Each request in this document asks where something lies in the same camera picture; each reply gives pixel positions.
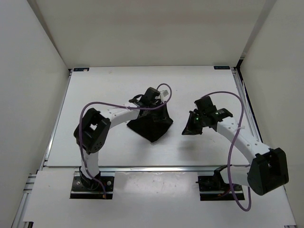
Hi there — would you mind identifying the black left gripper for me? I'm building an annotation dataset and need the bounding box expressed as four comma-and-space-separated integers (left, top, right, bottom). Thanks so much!
148, 101, 171, 124

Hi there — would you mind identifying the black skirt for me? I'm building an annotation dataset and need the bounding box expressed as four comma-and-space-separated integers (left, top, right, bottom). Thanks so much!
127, 105, 173, 143

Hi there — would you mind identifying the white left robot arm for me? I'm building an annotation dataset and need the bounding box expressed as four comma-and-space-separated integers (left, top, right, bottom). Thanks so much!
74, 100, 173, 190

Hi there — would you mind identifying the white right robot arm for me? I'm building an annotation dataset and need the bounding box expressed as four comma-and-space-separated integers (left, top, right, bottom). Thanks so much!
182, 108, 289, 196

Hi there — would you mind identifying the blue right table label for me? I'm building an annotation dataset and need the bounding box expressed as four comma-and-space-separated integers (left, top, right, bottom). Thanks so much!
214, 66, 230, 70

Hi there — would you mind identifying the blue table label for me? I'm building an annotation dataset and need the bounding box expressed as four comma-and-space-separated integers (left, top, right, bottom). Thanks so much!
73, 67, 90, 72
214, 66, 230, 70

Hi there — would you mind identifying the white front cover board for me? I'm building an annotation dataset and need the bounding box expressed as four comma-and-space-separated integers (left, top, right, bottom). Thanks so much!
24, 171, 295, 228

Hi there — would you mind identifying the blue left table label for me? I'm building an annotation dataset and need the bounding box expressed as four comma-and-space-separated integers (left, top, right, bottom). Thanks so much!
73, 67, 90, 72

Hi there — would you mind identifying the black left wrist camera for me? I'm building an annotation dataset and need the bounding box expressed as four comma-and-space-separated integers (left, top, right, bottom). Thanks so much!
129, 87, 160, 108

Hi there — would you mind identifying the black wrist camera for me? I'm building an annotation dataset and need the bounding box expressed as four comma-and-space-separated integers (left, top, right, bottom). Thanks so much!
129, 87, 160, 108
194, 96, 217, 114

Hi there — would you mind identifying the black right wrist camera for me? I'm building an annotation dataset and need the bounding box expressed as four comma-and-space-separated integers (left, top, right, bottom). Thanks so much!
194, 96, 217, 114

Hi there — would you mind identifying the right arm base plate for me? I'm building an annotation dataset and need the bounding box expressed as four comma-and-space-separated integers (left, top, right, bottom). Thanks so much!
196, 171, 234, 201

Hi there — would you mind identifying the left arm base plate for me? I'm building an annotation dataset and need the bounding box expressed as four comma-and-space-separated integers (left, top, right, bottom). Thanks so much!
70, 172, 114, 200

